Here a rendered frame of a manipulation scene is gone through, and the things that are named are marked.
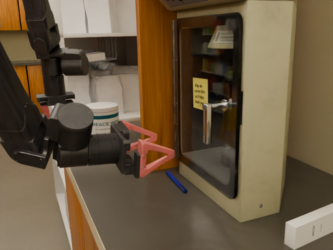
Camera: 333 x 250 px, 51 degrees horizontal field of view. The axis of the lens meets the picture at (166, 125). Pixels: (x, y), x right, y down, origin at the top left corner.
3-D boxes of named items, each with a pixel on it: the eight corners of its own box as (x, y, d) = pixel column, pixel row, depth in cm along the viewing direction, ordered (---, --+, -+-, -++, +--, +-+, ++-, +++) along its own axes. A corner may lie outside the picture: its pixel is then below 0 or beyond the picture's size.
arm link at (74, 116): (30, 126, 66) (12, 162, 61) (28, 81, 58) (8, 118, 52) (92, 141, 68) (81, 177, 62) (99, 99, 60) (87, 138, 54)
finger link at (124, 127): (154, 118, 75) (111, 120, 72) (166, 128, 69) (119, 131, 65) (152, 148, 77) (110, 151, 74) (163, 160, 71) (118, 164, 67)
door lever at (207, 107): (227, 143, 76) (221, 139, 79) (228, 99, 74) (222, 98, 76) (205, 146, 74) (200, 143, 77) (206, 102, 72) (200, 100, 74)
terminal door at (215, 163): (179, 158, 104) (177, 18, 94) (237, 201, 77) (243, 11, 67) (176, 158, 104) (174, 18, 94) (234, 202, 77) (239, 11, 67)
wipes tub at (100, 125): (115, 135, 148) (113, 100, 144) (124, 143, 136) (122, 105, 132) (84, 139, 143) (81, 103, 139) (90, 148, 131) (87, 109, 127)
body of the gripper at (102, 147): (119, 123, 70) (82, 125, 68) (133, 140, 61) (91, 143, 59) (118, 153, 72) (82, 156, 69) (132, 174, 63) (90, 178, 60)
